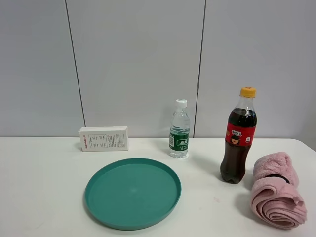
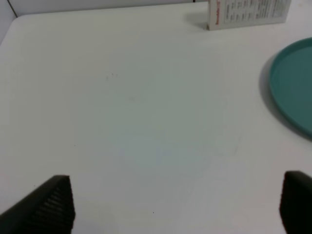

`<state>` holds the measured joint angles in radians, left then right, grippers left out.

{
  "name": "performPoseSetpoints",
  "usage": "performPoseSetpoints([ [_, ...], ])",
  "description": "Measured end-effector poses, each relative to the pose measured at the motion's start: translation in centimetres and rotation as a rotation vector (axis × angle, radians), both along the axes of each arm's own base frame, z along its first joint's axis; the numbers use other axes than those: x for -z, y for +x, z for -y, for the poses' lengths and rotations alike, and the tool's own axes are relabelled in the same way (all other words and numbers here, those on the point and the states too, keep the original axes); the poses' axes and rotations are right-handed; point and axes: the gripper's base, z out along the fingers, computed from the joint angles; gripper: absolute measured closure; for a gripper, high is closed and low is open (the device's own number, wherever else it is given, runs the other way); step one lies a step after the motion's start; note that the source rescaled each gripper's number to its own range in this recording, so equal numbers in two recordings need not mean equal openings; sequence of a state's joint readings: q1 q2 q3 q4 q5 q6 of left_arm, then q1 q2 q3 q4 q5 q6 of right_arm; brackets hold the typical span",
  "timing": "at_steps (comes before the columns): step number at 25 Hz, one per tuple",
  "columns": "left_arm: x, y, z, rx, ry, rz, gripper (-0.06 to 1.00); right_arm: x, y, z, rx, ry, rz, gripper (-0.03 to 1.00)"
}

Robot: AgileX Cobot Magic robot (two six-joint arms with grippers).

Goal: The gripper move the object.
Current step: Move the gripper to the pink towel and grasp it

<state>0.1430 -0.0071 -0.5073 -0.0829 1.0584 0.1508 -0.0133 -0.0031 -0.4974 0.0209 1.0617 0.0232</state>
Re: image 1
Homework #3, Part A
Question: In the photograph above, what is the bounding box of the pink towel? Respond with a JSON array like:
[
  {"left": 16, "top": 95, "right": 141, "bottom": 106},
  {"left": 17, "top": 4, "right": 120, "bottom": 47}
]
[{"left": 250, "top": 152, "right": 307, "bottom": 230}]

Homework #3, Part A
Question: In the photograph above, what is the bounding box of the clear water bottle green label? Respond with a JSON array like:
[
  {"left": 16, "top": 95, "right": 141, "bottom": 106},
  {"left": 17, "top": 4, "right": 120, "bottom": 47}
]
[{"left": 169, "top": 99, "right": 190, "bottom": 159}]

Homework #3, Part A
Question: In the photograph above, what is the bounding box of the white printed carton box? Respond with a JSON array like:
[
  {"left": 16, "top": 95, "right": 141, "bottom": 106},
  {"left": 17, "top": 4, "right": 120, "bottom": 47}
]
[{"left": 79, "top": 126, "right": 129, "bottom": 152}]

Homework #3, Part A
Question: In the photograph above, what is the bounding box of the teal round plastic plate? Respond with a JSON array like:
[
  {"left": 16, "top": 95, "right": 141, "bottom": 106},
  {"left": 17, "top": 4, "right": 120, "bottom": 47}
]
[{"left": 83, "top": 158, "right": 182, "bottom": 231}]

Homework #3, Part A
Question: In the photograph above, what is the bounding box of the cola bottle yellow cap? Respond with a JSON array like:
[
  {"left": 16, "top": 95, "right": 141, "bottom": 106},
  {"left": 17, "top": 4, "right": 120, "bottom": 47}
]
[{"left": 220, "top": 87, "right": 257, "bottom": 184}]

